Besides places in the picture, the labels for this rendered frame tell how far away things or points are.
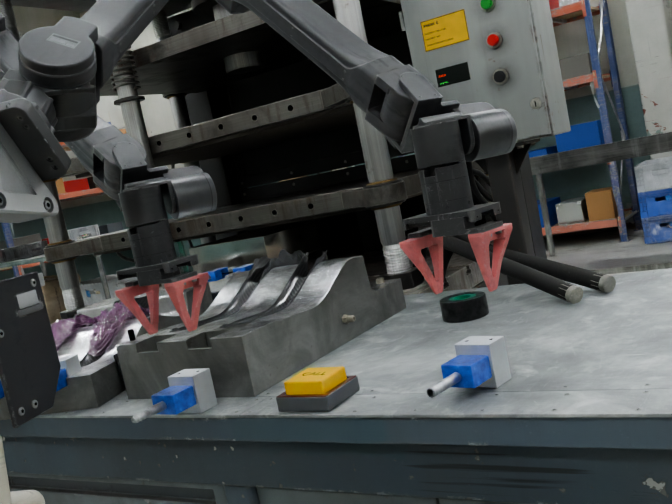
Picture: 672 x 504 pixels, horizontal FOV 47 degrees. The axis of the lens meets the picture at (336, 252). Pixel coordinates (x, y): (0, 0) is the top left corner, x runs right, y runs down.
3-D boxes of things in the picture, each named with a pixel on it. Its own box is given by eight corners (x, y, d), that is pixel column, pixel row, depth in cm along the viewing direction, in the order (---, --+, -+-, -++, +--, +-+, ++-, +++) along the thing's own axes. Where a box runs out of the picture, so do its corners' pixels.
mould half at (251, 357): (254, 397, 110) (234, 305, 108) (128, 399, 124) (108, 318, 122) (406, 307, 152) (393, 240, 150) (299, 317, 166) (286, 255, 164)
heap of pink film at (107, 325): (109, 354, 134) (99, 310, 133) (23, 367, 139) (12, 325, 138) (175, 319, 159) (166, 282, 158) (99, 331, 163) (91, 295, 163)
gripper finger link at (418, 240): (440, 287, 100) (426, 216, 99) (487, 284, 95) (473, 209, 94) (408, 300, 95) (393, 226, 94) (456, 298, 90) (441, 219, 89)
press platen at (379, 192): (418, 255, 173) (403, 177, 171) (48, 302, 242) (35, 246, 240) (529, 203, 243) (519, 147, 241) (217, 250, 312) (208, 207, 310)
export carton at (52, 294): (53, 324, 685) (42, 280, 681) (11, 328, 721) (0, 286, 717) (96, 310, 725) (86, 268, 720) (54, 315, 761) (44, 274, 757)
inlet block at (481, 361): (453, 417, 85) (444, 370, 84) (417, 414, 88) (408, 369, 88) (511, 378, 95) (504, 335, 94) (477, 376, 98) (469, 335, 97)
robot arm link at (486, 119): (378, 130, 99) (394, 73, 93) (450, 117, 104) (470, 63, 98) (427, 191, 92) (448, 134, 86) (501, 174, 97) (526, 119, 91)
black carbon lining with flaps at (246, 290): (238, 340, 117) (224, 279, 116) (162, 345, 126) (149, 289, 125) (350, 287, 147) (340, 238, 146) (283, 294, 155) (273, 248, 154)
